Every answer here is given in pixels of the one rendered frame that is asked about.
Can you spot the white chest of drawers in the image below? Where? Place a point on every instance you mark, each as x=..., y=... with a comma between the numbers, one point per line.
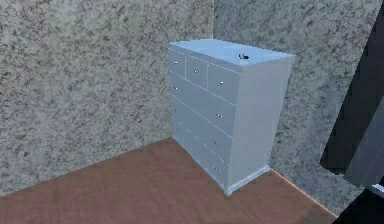
x=253, y=116

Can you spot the small black and white object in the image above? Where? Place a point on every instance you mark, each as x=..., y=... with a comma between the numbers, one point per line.
x=244, y=56

